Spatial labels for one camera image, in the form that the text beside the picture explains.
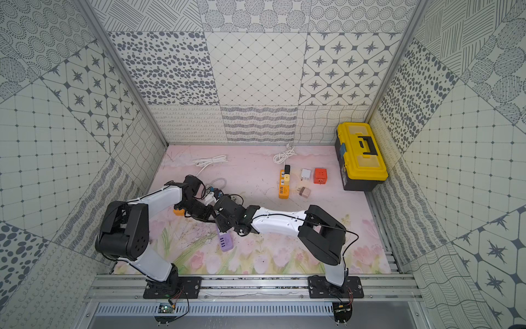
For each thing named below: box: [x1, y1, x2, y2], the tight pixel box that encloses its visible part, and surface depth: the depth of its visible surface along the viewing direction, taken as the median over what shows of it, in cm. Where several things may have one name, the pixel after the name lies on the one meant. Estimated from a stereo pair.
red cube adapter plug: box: [313, 167, 329, 185], surface depth 103 cm
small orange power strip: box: [278, 169, 290, 200], surface depth 100 cm
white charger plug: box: [301, 168, 312, 181], surface depth 109 cm
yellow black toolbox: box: [334, 122, 389, 192], surface depth 97 cm
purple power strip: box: [217, 230, 234, 252], surface depth 85 cm
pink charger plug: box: [298, 186, 312, 199], surface depth 101 cm
